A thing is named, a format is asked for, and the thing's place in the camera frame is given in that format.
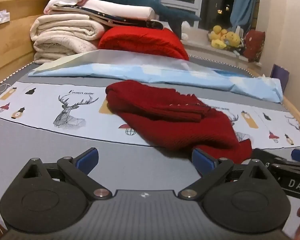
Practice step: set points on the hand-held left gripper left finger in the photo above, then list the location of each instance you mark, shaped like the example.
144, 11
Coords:
88, 158

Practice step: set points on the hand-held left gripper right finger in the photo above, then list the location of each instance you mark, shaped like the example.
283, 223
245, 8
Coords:
202, 158

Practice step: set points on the dark red knitted sweater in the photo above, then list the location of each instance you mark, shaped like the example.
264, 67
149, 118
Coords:
170, 120

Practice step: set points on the deer printed bed sheet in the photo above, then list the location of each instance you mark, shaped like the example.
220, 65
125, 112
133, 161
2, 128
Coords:
52, 105

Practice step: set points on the purple box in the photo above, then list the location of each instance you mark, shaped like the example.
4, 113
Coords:
279, 76

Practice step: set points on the light blue bed cover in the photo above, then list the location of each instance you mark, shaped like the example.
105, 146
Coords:
150, 71

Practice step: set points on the red plush cushion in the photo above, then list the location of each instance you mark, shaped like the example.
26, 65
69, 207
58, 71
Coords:
253, 45

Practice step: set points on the yellow plush toy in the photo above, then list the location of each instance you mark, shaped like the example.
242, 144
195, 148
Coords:
223, 38

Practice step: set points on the bright red folded knitwear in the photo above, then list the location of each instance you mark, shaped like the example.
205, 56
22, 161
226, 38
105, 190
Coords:
145, 41

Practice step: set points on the wooden bed headboard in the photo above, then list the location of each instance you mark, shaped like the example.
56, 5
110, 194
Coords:
10, 40

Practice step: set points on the navy patterned folded cloth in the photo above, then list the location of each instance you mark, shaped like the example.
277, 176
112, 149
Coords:
135, 23

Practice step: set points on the white folded blanket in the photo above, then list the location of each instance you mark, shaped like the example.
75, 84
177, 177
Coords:
120, 8

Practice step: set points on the window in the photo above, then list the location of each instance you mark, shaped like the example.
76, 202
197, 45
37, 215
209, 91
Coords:
200, 0

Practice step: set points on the teal plush shark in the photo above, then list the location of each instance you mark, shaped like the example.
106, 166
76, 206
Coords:
150, 3

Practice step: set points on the white tissue pack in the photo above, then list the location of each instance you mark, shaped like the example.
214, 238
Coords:
0, 17

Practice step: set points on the wooden bed frame rail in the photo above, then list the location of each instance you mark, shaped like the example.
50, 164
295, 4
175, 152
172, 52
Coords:
296, 113

